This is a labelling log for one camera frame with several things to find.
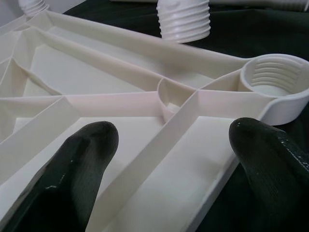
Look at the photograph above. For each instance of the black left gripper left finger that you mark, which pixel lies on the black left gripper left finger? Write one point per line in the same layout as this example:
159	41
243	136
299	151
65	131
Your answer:
60	188

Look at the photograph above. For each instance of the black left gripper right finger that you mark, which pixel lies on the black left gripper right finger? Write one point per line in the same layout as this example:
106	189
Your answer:
277	174

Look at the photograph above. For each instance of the white plastic table top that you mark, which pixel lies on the white plastic table top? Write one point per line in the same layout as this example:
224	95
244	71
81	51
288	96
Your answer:
144	169

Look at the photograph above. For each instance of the white plastic table leg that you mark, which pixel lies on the white plastic table leg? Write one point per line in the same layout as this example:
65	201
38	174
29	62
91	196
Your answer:
265	3
32	7
183	21

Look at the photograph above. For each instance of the black cloth table cover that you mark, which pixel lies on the black cloth table cover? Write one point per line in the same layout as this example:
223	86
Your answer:
241	36

